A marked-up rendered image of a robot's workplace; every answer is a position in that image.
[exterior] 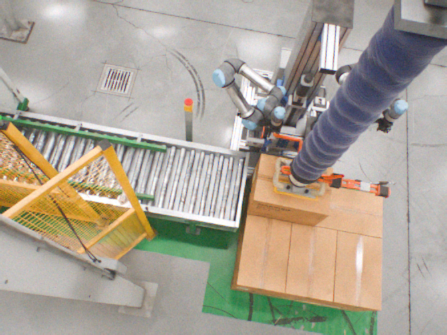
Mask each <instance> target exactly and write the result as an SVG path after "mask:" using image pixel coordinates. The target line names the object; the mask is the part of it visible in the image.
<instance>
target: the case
mask: <svg viewBox="0 0 447 335"><path fill-rule="evenodd" d="M278 158H279V157H276V156H270V155H266V154H261V155H260V157H259V160H258V162H257V165H256V167H255V169H254V171H253V179H252V183H251V190H250V194H249V202H248V206H247V213H251V214H255V215H261V216H265V217H270V218H274V219H280V220H284V221H290V222H294V223H300V224H304V225H310V226H316V225H317V224H318V223H320V222H321V221H322V220H324V219H325V218H327V217H328V216H329V215H330V207H331V192H332V187H329V184H328V183H325V186H326V188H325V192H324V194H323V195H322V196H319V199H318V201H311V200H308V199H302V198H298V197H293V196H289V195H283V194H280V193H274V192H273V189H274V184H273V176H274V173H275V172H276V169H275V162H276V160H277V159H278ZM333 170H334V168H330V167H328V168H327V175H331V174H332V173H333ZM278 180H280V181H286V182H289V183H290V181H289V178H288V177H285V176H281V175H280V176H279V178H278ZM307 186H308V187H314V188H317V189H319V190H320V185H319V184H318V183H312V184H309V185H307Z"/></svg>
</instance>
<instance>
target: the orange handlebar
mask: <svg viewBox="0 0 447 335"><path fill-rule="evenodd" d="M273 135H274V136H275V137H277V138H283V139H286V140H291V141H295V142H299V148H298V153H299V150H300V149H301V147H302V143H303V141H302V140H301V139H299V138H293V137H289V136H284V135H280V134H273ZM298 153H297V154H298ZM284 169H290V167H289V166H282V167H281V172H282V173H284V174H288V175H291V172H289V171H284ZM328 176H330V175H325V174H322V176H321V177H328ZM318 181H321V182H325V183H330V182H331V181H329V180H326V179H320V178H319V179H318ZM343 181H345V182H346V183H347V184H344V183H343V187H346V188H349V189H357V190H360V187H357V186H355V184H357V185H360V184H361V183H360V182H359V181H355V180H352V179H344V178H343ZM370 187H372V188H376V189H377V187H378V186H377V185H371V184H370ZM369 192H371V193H377V191H375V190H371V189H370V191H369Z"/></svg>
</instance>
